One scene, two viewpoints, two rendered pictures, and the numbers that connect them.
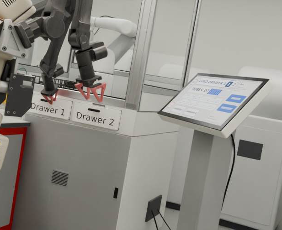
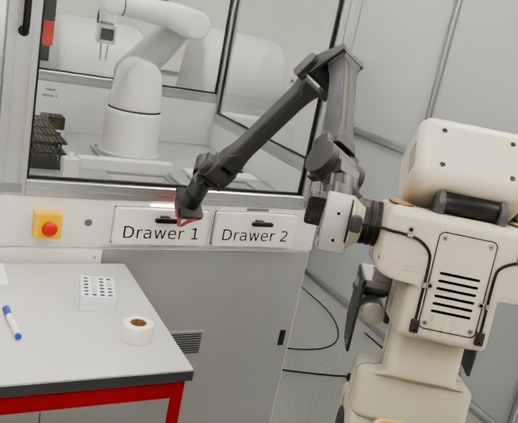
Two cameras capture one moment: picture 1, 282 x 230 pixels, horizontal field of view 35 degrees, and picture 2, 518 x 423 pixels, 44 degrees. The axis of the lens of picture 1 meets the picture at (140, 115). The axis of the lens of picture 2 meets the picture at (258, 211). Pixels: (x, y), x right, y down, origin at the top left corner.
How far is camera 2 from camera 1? 217 cm
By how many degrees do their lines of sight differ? 50
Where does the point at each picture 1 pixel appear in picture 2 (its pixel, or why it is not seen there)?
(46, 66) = (227, 175)
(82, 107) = (232, 219)
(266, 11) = not seen: outside the picture
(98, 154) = (256, 288)
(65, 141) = (194, 281)
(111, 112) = (284, 221)
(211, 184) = not seen: hidden behind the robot
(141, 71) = not seen: hidden behind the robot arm
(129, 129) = (306, 241)
